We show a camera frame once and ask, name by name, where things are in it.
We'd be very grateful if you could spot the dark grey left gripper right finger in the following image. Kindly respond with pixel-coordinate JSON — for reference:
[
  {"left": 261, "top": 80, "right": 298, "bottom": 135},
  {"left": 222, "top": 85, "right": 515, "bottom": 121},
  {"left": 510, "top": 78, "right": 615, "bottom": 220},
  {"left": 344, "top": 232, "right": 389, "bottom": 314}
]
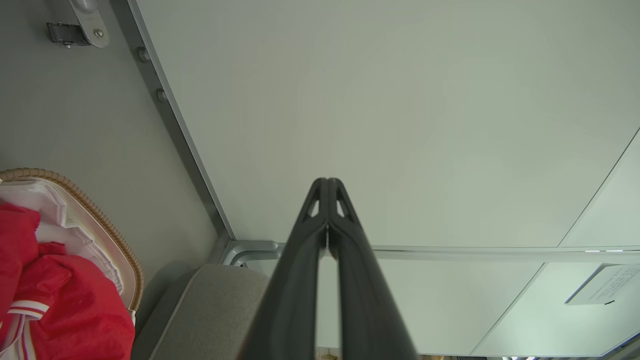
[{"left": 327, "top": 178, "right": 419, "bottom": 360}]

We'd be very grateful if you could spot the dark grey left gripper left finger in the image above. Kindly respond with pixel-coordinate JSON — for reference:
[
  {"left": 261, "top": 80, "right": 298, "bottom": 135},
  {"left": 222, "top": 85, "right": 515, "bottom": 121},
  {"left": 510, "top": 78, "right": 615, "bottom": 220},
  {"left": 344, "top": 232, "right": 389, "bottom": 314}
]
[{"left": 239, "top": 178, "right": 329, "bottom": 360}]

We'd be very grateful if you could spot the red garment with striped hem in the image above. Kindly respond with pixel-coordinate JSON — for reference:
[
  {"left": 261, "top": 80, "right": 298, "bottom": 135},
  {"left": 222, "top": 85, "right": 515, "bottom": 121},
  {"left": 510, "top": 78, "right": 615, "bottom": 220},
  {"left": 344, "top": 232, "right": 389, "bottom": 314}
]
[{"left": 0, "top": 202, "right": 136, "bottom": 360}]

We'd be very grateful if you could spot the grey fabric sofa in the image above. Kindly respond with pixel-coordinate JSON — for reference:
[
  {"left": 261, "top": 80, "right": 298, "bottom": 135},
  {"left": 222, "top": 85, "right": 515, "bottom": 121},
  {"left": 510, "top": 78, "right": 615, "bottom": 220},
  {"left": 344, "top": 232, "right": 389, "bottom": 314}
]
[{"left": 131, "top": 263, "right": 321, "bottom": 360}]

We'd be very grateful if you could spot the woven wicker laundry basket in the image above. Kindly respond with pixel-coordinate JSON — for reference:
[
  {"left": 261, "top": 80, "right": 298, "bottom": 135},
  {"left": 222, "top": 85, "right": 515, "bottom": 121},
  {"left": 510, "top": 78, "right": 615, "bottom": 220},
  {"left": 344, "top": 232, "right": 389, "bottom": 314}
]
[{"left": 0, "top": 168, "right": 145, "bottom": 313}]

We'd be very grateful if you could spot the white paper notice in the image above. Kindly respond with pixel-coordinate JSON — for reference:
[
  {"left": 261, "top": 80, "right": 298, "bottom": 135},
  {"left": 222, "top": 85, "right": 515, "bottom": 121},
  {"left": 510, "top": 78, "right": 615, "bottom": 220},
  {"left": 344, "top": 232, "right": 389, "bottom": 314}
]
[{"left": 564, "top": 263, "right": 640, "bottom": 306}]

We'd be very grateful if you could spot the grey aluminium partition frame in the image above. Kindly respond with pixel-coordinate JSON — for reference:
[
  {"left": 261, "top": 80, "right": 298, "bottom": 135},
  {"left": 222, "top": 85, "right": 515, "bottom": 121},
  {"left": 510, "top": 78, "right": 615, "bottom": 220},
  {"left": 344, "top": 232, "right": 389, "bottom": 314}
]
[{"left": 111, "top": 0, "right": 640, "bottom": 360}]

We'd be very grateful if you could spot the metal bracket with black block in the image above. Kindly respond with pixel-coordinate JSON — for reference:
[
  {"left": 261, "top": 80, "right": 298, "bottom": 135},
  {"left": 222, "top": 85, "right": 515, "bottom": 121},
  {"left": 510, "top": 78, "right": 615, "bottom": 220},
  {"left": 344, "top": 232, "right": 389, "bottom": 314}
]
[{"left": 46, "top": 0, "right": 110, "bottom": 50}]

